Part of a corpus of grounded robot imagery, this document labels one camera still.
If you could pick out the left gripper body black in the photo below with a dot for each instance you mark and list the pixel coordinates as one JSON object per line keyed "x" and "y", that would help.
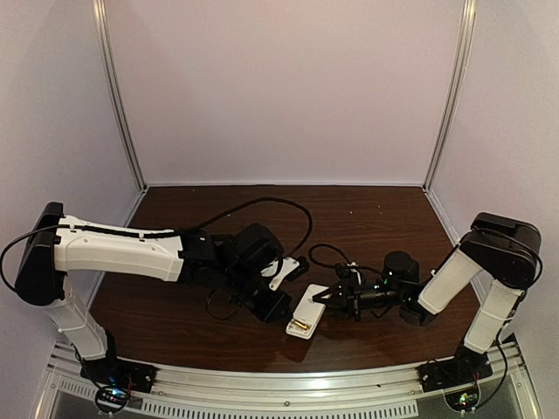
{"x": 271, "y": 305}

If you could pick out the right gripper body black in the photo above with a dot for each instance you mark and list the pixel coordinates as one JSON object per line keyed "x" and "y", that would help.
{"x": 355, "y": 300}

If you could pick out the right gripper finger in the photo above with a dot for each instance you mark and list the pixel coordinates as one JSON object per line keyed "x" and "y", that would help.
{"x": 337, "y": 312}
{"x": 330, "y": 295}

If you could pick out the white remote control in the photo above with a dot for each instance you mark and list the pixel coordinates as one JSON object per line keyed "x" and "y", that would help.
{"x": 307, "y": 312}

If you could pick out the gold AAA battery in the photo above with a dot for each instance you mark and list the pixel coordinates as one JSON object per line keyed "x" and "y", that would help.
{"x": 299, "y": 324}

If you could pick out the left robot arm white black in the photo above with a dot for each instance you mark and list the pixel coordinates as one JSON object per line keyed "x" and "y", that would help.
{"x": 249, "y": 266}

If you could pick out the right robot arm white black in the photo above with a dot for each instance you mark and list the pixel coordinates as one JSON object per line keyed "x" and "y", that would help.
{"x": 506, "y": 249}

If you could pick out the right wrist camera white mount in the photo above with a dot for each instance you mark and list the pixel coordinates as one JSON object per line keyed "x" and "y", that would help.
{"x": 350, "y": 275}

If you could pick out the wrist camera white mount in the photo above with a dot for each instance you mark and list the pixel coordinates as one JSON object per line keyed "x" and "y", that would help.
{"x": 286, "y": 270}
{"x": 350, "y": 275}

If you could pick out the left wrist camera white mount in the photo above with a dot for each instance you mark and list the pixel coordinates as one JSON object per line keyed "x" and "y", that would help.
{"x": 286, "y": 270}

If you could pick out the front aluminium rail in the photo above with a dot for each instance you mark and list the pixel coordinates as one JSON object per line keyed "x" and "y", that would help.
{"x": 183, "y": 392}

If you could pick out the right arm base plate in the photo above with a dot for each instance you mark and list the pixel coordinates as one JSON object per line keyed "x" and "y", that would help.
{"x": 436, "y": 375}

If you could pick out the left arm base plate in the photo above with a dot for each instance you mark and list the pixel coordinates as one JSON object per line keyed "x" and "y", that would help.
{"x": 131, "y": 375}

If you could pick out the right aluminium frame post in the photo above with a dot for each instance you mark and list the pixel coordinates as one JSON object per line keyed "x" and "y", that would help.
{"x": 460, "y": 62}

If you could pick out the aluminium frame post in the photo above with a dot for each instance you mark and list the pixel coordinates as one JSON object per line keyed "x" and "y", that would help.
{"x": 114, "y": 91}
{"x": 460, "y": 62}

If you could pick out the left aluminium frame post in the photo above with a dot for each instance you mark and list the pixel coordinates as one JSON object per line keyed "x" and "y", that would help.
{"x": 114, "y": 91}

